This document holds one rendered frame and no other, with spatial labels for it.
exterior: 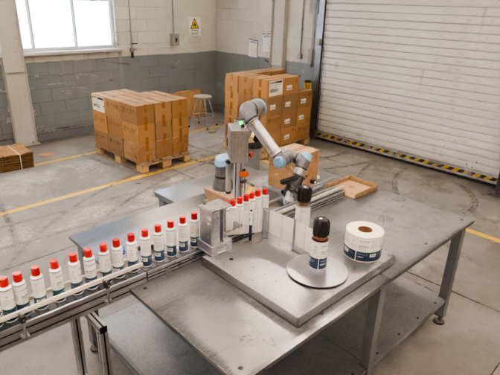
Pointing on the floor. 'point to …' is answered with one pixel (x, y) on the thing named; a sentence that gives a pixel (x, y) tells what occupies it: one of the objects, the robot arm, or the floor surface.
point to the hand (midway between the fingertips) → (283, 202)
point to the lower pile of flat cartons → (15, 158)
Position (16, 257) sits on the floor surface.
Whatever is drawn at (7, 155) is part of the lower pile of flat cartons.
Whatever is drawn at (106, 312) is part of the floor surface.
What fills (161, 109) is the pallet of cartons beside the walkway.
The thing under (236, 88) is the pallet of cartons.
